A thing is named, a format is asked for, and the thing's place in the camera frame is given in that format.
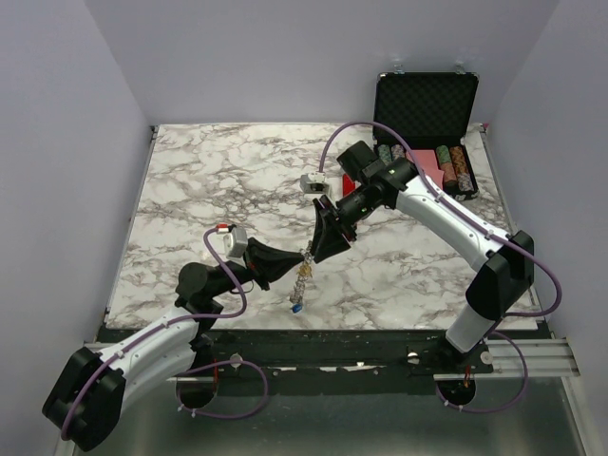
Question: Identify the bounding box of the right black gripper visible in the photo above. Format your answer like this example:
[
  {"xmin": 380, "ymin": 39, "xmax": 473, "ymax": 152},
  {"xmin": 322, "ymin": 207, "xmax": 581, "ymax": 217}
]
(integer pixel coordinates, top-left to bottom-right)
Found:
[{"xmin": 309, "ymin": 182, "xmax": 383, "ymax": 264}]

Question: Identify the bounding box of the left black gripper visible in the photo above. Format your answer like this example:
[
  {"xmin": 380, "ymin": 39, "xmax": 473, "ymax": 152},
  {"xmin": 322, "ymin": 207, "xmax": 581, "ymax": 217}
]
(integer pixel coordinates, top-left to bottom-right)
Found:
[{"xmin": 208, "ymin": 237, "xmax": 304, "ymax": 299}]

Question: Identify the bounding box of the yellow capped key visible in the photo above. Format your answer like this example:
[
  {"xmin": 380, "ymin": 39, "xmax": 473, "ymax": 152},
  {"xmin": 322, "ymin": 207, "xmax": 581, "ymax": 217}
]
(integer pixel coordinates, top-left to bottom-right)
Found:
[{"xmin": 298, "ymin": 264, "xmax": 313, "ymax": 277}]

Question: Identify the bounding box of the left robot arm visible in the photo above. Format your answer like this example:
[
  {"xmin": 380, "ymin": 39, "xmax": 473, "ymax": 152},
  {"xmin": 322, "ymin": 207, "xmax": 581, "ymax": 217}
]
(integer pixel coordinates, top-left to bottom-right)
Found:
[{"xmin": 42, "ymin": 237, "xmax": 304, "ymax": 451}]

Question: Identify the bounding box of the red glitter microphone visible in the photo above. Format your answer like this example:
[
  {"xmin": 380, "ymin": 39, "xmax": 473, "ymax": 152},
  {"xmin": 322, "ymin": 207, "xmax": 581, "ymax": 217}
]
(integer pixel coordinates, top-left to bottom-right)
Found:
[{"xmin": 342, "ymin": 174, "xmax": 356, "ymax": 197}]

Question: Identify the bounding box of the pink playing cards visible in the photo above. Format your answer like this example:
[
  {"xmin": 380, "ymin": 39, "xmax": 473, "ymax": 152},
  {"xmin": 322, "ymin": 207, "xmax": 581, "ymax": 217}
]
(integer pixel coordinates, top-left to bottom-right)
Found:
[{"xmin": 414, "ymin": 149, "xmax": 445, "ymax": 188}]

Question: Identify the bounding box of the black poker chip case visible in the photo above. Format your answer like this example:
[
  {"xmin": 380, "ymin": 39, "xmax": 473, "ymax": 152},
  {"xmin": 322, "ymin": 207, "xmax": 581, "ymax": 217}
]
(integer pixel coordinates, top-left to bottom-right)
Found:
[{"xmin": 373, "ymin": 72, "xmax": 479, "ymax": 201}]

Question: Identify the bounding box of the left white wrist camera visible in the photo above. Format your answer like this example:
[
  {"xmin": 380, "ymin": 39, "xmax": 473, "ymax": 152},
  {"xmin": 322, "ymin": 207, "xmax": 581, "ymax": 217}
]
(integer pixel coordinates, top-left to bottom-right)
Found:
[{"xmin": 222, "ymin": 226, "xmax": 248, "ymax": 259}]

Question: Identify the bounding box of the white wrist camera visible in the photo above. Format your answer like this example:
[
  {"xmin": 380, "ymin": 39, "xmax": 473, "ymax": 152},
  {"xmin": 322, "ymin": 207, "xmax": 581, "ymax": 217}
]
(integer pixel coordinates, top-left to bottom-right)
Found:
[
  {"xmin": 222, "ymin": 226, "xmax": 248, "ymax": 259},
  {"xmin": 299, "ymin": 171, "xmax": 331, "ymax": 195}
]

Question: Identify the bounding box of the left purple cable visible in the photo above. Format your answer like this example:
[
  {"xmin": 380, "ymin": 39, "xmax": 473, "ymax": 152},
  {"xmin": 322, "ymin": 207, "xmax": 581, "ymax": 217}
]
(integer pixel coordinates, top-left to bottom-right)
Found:
[{"xmin": 60, "ymin": 222, "xmax": 270, "ymax": 443}]

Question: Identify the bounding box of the purple cable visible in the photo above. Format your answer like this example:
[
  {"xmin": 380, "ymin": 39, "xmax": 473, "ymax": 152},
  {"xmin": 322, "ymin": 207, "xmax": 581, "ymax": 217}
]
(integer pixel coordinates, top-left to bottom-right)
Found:
[
  {"xmin": 316, "ymin": 121, "xmax": 562, "ymax": 413},
  {"xmin": 60, "ymin": 222, "xmax": 270, "ymax": 443}
]

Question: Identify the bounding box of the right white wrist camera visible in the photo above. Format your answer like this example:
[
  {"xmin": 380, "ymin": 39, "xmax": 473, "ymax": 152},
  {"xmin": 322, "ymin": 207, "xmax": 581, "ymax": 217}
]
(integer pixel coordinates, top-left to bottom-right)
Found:
[{"xmin": 299, "ymin": 171, "xmax": 331, "ymax": 195}]

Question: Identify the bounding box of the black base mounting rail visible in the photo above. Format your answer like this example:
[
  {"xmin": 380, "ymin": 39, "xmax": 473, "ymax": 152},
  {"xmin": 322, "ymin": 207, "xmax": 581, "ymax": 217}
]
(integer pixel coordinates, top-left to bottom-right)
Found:
[{"xmin": 189, "ymin": 330, "xmax": 493, "ymax": 396}]

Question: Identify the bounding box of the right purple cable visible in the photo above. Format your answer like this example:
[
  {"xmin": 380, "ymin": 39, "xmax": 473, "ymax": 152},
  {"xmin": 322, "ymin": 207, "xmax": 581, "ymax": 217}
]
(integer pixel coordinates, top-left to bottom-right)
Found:
[{"xmin": 316, "ymin": 121, "xmax": 562, "ymax": 413}]

